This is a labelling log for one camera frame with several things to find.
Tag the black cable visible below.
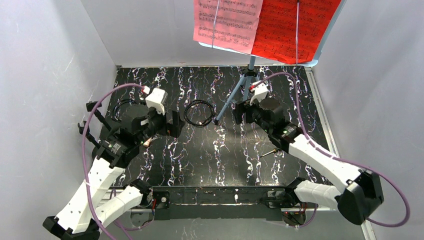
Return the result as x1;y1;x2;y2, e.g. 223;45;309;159
111;98;137;122
183;99;217;127

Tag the beige pink microphone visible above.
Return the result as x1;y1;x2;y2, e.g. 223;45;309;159
142;137;153;148

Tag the light blue music stand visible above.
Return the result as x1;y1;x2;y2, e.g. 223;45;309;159
193;0;347;126

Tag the red sheet music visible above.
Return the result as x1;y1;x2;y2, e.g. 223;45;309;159
251;0;341;65

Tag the pink sheet music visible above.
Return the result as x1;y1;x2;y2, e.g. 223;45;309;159
193;0;263;55

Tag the black round mic stand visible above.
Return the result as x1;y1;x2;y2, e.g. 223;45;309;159
86;101;112;131
77;120;101;160

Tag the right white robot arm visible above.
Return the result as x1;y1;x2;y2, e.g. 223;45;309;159
233;97;384;225

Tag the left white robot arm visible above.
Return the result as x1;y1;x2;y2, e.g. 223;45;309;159
42;104;185;240

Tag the black yellow screwdriver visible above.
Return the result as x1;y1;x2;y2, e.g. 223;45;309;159
259;148;281;158

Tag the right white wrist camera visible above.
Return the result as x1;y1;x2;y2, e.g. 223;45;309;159
249;81;269;106

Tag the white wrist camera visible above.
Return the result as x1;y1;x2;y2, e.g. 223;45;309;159
249;81;269;106
142;86;168;116

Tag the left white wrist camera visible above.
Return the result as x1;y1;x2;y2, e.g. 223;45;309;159
142;86;168;116

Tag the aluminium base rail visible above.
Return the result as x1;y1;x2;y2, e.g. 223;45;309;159
74;187;369;229

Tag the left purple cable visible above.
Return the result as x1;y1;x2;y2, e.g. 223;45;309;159
81;83;157;240

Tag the purple cable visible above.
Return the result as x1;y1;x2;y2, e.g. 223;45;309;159
251;71;411;228
81;83;157;240

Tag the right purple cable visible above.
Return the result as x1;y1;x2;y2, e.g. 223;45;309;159
251;71;411;228

